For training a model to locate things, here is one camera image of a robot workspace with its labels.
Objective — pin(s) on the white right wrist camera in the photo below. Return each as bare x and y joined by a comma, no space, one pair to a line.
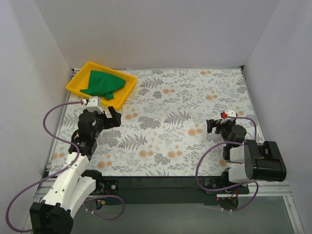
228,113

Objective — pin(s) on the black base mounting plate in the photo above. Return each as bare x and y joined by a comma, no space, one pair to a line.
161,189

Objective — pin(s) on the green t shirt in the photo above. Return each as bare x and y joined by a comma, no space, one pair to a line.
102,84

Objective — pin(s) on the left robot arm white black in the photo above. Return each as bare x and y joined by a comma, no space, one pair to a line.
55,213

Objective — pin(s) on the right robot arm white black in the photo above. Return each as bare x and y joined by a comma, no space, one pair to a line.
256,161

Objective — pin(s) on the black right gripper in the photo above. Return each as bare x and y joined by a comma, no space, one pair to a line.
217,126

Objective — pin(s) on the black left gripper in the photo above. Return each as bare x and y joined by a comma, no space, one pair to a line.
108,119

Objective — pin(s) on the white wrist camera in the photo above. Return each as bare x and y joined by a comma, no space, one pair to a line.
93,104
228,113

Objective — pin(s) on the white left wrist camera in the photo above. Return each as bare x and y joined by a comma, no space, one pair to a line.
93,104

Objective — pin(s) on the floral table mat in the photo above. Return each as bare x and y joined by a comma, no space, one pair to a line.
163,129

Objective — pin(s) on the yellow plastic tray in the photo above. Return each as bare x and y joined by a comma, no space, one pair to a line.
81,79

